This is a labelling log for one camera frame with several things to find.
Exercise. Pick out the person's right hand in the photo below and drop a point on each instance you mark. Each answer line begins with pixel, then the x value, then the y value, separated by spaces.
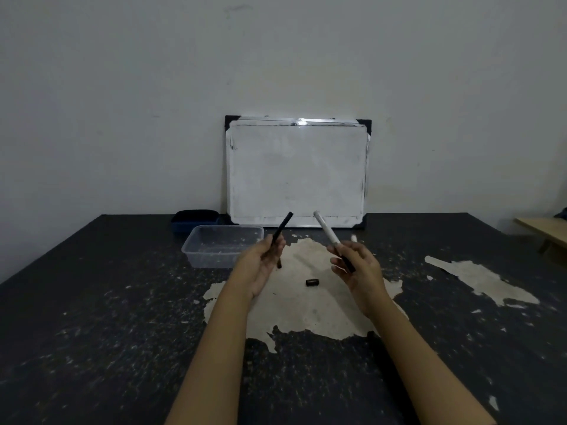
pixel 365 278

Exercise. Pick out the person's left hand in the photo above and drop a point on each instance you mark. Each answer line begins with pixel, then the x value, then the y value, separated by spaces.
pixel 257 265

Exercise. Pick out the person's right thumb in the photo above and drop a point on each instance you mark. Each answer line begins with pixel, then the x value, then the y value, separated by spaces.
pixel 340 246

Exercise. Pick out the person's left thumb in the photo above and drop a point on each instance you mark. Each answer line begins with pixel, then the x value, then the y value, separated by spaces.
pixel 268 244

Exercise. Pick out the white marker barrel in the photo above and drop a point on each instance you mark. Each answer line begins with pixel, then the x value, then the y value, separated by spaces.
pixel 331 238

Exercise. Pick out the black marker refill stick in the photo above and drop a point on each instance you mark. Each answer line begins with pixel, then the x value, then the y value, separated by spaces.
pixel 281 235

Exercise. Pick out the person's right forearm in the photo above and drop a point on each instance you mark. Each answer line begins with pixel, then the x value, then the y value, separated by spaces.
pixel 425 367

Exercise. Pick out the person's left forearm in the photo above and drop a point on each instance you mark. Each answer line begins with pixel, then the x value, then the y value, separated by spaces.
pixel 208 354

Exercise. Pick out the black marker cap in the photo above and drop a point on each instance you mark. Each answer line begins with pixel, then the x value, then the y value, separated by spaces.
pixel 312 282

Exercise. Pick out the clear plastic container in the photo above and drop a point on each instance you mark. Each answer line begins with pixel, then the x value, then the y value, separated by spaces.
pixel 221 245

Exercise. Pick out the white whiteboard with black corners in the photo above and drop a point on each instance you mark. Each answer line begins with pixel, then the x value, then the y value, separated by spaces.
pixel 296 172

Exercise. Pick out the dark blue whiteboard eraser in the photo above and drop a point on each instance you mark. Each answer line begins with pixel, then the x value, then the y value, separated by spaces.
pixel 195 220

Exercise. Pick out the wooden bench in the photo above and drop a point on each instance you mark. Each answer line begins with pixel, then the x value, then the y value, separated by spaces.
pixel 544 232

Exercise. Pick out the dark blue object on bench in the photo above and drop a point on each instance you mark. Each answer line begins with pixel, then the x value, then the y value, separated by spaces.
pixel 561 213

